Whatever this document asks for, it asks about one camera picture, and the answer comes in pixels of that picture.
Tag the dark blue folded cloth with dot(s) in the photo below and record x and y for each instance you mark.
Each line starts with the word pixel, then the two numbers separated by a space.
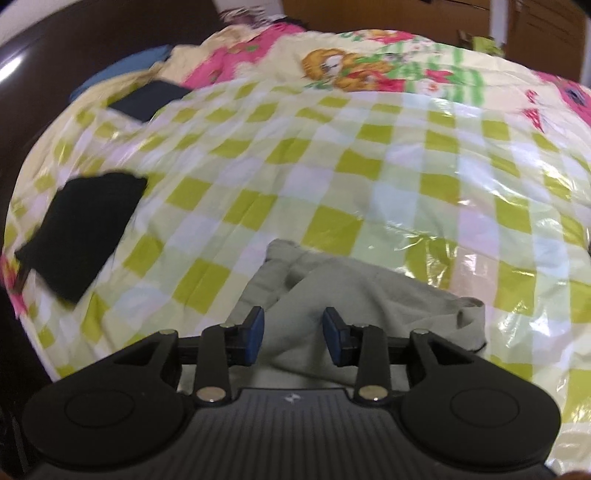
pixel 147 99

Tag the cartoon printed blanket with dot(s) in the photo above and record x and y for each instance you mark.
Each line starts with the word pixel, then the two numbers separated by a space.
pixel 351 64

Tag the grey pants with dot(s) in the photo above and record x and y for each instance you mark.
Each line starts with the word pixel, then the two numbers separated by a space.
pixel 369 295

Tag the dark wooden headboard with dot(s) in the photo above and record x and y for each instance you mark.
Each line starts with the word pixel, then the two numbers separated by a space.
pixel 92 32

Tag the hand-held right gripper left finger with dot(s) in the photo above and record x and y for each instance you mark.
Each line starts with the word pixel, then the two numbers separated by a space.
pixel 255 334

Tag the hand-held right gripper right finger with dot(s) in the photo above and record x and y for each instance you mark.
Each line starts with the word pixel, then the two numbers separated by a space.
pixel 330 337

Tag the wooden cabinet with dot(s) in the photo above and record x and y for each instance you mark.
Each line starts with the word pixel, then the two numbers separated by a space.
pixel 415 14

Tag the black folded cloth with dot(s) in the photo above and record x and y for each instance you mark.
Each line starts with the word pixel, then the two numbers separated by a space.
pixel 83 230

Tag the light blue cloth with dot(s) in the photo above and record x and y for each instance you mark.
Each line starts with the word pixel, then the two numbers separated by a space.
pixel 124 64

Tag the green object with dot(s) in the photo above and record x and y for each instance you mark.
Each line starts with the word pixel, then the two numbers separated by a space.
pixel 485 45

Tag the green checked plastic sheet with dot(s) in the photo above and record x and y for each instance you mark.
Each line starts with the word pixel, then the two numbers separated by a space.
pixel 323 161

